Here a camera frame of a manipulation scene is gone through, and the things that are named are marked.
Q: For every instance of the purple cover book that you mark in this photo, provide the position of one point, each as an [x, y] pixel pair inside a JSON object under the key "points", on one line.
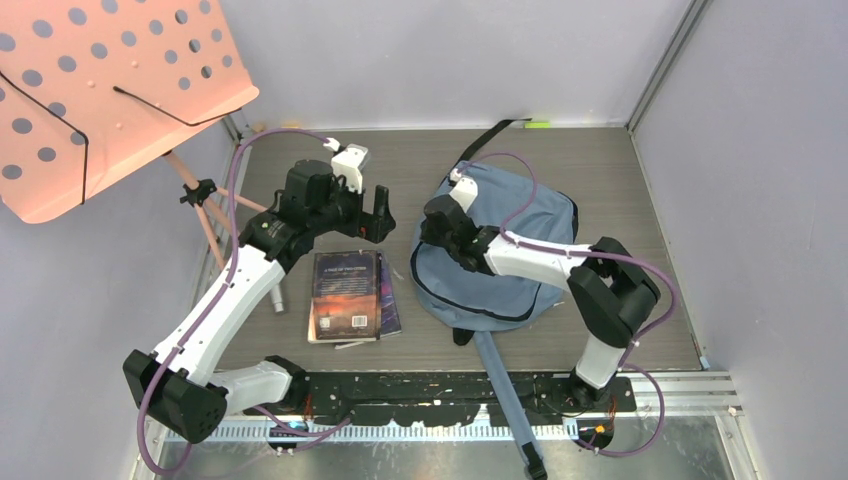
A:
{"points": [[390, 319]]}

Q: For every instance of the dark sunset cover book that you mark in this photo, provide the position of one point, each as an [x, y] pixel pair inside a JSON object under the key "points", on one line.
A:
{"points": [[345, 302]]}

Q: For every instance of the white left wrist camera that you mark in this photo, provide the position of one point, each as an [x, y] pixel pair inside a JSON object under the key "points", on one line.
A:
{"points": [[349, 162]]}

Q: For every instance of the silver metal cylinder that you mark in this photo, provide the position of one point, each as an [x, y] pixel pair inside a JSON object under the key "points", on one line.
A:
{"points": [[277, 300]]}

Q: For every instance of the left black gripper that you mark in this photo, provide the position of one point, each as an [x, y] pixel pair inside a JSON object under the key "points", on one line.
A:
{"points": [[370, 226]]}

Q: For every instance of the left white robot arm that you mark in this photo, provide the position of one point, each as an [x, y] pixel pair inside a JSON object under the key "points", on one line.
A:
{"points": [[177, 383]]}

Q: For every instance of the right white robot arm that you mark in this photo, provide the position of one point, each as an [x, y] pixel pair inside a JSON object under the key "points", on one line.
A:
{"points": [[614, 292]]}

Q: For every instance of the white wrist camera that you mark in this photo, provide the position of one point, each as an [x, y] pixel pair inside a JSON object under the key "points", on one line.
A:
{"points": [[349, 162], [464, 189]]}

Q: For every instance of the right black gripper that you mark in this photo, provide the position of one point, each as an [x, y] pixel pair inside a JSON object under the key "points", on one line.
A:
{"points": [[427, 236]]}

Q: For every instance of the pink perforated music stand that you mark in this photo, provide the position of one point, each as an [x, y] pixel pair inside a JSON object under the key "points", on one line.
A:
{"points": [[92, 91]]}

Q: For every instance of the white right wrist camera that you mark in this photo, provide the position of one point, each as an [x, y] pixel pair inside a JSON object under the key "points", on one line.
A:
{"points": [[464, 189]]}

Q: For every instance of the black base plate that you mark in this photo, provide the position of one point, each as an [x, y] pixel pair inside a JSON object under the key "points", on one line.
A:
{"points": [[442, 399]]}

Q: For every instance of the light blue backpack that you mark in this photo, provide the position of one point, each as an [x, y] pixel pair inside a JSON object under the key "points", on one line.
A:
{"points": [[476, 305]]}

